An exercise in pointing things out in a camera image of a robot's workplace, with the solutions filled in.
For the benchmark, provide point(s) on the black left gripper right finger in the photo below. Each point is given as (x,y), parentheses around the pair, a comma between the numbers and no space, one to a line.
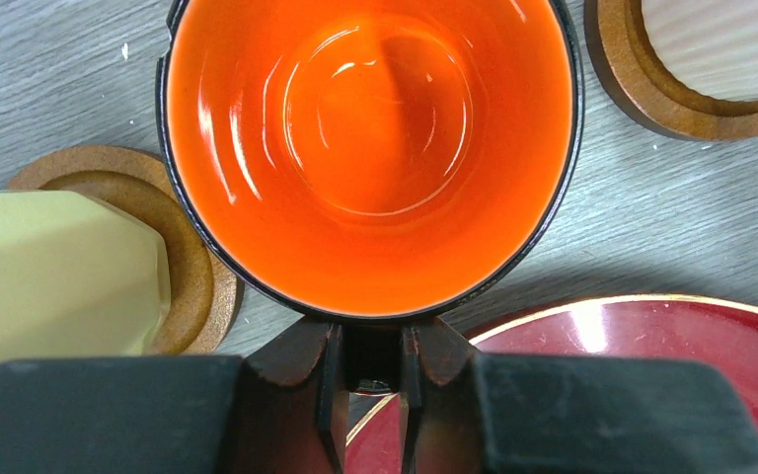
(475,412)

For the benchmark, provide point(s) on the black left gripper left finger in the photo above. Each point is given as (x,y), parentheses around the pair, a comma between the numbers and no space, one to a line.
(279,410)

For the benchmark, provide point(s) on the wooden coaster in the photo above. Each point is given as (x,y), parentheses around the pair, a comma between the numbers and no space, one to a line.
(639,84)
(205,295)

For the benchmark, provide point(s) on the orange mug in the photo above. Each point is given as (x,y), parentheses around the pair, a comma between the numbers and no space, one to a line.
(371,163)

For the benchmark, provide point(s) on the pale yellow mug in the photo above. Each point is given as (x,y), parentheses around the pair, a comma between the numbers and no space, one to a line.
(78,277)

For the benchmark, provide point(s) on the red round tray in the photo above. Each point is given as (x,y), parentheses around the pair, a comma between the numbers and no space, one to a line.
(718,333)

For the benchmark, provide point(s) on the white ribbed mug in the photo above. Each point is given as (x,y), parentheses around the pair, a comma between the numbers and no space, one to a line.
(711,47)

